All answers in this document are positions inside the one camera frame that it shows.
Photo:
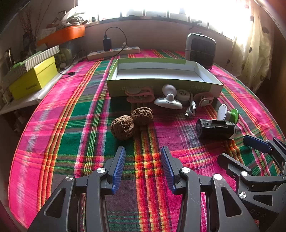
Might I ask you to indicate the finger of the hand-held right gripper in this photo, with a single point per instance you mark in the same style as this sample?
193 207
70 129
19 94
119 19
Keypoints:
257 144
232 166

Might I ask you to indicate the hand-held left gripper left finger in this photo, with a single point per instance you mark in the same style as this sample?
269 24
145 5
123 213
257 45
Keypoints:
118 171

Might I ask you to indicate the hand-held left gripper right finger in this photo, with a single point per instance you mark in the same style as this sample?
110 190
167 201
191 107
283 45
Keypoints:
167 169

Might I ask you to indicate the black rectangular device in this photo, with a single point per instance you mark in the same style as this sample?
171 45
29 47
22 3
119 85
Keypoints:
212 130

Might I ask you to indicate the brown walnut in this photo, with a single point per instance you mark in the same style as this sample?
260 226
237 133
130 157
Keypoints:
141 116
122 129

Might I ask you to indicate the white and green spool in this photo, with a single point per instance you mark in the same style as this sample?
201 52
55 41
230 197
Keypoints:
223 112

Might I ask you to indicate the white grey oval device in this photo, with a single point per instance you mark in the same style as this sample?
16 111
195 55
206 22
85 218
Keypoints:
166 102

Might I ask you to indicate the small pink clip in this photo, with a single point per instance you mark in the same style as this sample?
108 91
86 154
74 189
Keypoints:
203 100

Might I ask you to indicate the white round disc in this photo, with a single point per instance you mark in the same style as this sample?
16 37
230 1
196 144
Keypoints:
183 94

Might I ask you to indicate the pink clip with mint pad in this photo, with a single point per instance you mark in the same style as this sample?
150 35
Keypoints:
139 97

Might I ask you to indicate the white suction knob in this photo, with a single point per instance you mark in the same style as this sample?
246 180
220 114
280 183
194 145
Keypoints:
169 89

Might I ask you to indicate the green cardboard box tray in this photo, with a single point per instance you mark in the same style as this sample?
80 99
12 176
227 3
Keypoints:
156 73

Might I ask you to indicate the pink green plaid tablecloth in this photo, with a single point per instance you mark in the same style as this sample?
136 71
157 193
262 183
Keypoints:
67 125

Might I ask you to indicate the cream dotted curtain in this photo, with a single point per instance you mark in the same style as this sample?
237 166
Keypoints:
254 49

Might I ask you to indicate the grey space heater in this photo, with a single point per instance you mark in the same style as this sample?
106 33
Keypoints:
201 51

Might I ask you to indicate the white shelf board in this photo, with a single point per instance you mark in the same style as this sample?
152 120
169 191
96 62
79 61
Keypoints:
26 101

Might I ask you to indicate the beige power strip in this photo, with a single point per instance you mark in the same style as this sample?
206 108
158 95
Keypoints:
100 54

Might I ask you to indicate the yellow cardboard box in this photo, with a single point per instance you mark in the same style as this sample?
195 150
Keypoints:
33 80

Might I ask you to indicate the white plug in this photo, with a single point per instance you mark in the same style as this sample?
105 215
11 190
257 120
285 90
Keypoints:
124 45

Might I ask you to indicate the black charger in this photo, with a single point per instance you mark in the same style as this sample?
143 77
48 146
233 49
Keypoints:
107 44

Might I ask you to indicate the striped box lid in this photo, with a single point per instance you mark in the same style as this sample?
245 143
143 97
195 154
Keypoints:
42 57

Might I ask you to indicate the orange tray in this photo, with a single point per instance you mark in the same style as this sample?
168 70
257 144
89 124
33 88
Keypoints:
64 34

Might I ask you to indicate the dried twigs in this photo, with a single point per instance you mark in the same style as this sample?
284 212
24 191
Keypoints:
29 24

